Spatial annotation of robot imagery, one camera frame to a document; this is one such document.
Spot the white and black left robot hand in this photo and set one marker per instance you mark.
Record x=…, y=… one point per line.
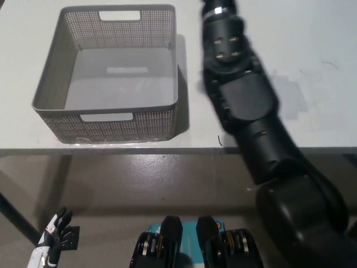
x=46, y=243

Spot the black floor mounting plate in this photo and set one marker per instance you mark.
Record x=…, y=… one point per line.
x=72, y=237

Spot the black slanted table leg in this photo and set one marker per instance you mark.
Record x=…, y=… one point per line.
x=19, y=216

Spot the gray perforated plastic basket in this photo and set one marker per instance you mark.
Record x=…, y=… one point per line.
x=120, y=83

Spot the short black thread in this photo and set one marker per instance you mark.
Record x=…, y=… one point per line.
x=220, y=141

